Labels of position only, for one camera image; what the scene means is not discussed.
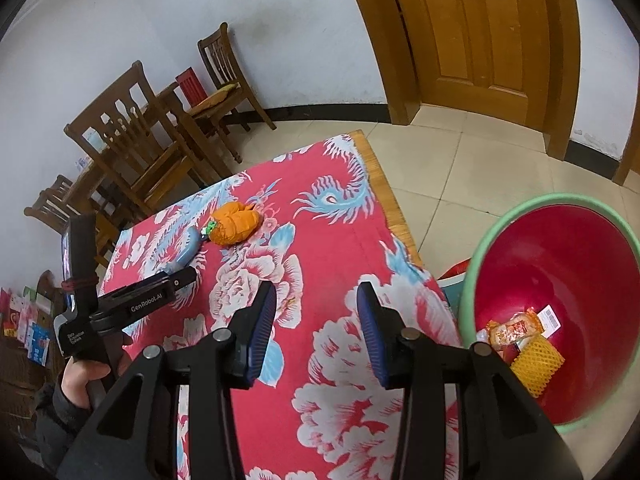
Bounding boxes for small green toy figure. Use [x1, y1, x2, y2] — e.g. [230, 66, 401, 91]
[201, 219, 217, 238]

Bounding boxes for white barcode label paper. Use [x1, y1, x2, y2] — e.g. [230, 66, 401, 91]
[537, 304, 561, 339]

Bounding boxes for low wooden chair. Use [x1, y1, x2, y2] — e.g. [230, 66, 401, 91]
[24, 174, 119, 269]

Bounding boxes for orange crumpled wrapper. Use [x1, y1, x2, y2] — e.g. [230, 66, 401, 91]
[208, 202, 262, 247]

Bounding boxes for red floral tablecloth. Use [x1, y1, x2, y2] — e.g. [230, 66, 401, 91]
[101, 134, 460, 479]

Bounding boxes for far wooden chair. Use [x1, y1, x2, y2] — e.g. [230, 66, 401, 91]
[189, 22, 277, 131]

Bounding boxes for large wooden chair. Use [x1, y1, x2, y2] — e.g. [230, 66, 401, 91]
[63, 60, 222, 216]

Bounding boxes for colourful boxes on shelf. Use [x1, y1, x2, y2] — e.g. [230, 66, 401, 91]
[1, 287, 53, 366]

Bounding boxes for orange snack wrapper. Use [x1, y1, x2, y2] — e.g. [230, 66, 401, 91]
[486, 309, 544, 350]

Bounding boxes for wooden door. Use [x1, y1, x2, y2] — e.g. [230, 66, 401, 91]
[356, 0, 580, 159]

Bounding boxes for yellow foam fruit net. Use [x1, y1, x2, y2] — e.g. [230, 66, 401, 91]
[510, 335, 565, 399]

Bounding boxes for red green trash bin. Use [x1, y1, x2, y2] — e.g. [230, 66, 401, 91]
[458, 193, 639, 434]

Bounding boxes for blue plastic lint roller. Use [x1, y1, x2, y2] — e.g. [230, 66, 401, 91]
[160, 226, 203, 274]

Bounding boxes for person's left hand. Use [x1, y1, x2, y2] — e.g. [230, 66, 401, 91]
[60, 358, 112, 410]

